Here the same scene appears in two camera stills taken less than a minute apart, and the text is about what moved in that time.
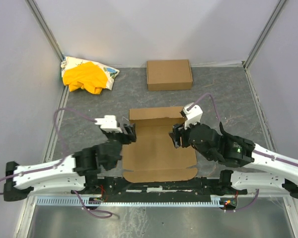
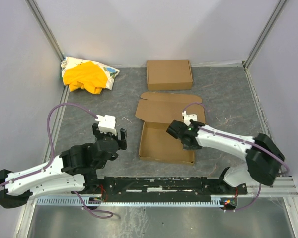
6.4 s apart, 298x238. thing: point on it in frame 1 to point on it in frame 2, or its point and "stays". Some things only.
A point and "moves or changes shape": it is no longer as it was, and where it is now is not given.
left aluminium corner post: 45,29 stays
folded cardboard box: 169,75 stays
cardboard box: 153,157 moves or changes shape
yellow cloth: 88,76 stays
